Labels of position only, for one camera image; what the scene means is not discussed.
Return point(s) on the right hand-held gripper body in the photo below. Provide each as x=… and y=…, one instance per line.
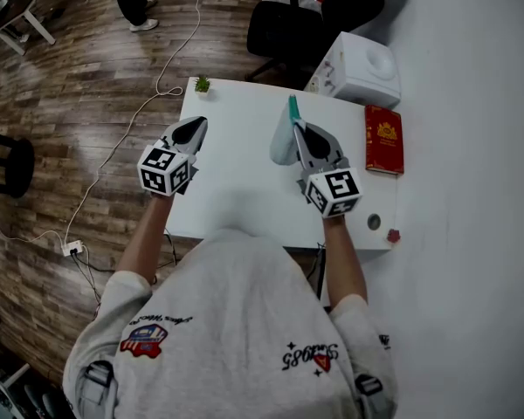
x=336, y=192

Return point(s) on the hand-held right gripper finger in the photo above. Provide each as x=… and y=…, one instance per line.
x=327, y=146
x=305, y=151

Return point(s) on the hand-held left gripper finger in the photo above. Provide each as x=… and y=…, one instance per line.
x=194, y=142
x=179, y=129

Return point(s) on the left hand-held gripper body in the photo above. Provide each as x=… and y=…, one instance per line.
x=161, y=170

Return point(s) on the clear printed zip pouch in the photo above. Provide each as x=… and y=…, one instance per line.
x=284, y=142

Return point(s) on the person's left forearm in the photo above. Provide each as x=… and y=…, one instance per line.
x=146, y=234

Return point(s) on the person's right forearm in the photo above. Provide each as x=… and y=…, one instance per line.
x=345, y=260

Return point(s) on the grey round desk grommet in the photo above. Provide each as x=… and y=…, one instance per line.
x=374, y=221

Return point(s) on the small green potted plant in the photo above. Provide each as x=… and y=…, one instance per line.
x=202, y=84

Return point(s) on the red packet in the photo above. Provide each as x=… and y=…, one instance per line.
x=384, y=140

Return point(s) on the small red flower ornament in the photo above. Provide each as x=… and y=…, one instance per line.
x=393, y=236

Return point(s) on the white appliance box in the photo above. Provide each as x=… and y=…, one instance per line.
x=358, y=68

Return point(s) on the white power strip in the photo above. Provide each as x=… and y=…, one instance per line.
x=72, y=249

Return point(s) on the black office chair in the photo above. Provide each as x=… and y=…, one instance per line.
x=288, y=29

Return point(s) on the person's white printed t-shirt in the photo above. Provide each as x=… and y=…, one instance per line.
x=231, y=330

